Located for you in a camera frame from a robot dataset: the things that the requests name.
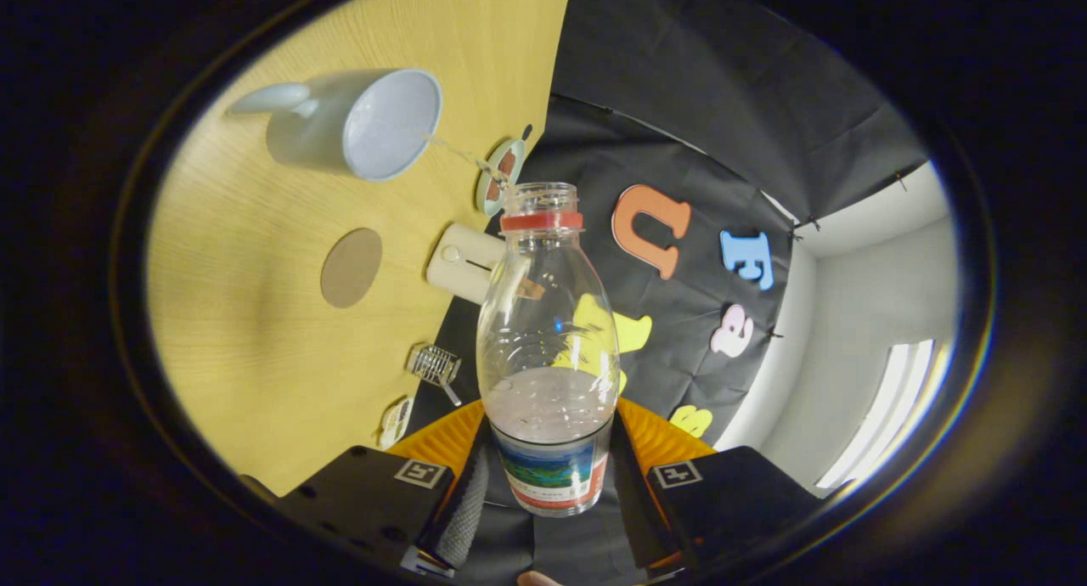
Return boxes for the pale green plate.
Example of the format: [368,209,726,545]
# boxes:
[476,138,527,218]

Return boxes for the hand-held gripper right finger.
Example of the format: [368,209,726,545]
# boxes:
[611,397,825,580]

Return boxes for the clear plastic juice bottle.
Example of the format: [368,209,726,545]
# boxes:
[476,183,621,517]

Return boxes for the wooden table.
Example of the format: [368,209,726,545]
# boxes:
[149,0,577,498]

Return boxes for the white toaster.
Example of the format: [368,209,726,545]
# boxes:
[425,223,508,305]

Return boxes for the metal wire holder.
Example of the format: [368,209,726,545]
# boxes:
[406,344,462,387]

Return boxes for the white cup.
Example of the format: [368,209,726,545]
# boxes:
[228,68,444,183]

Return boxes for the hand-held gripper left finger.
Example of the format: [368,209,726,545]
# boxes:
[272,399,493,580]

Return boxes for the white divided seed dish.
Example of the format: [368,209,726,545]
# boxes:
[380,397,415,449]

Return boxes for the round brown coaster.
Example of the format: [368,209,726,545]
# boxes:
[320,228,384,309]

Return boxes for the large ceiling light panel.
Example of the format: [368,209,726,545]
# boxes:
[815,340,935,491]

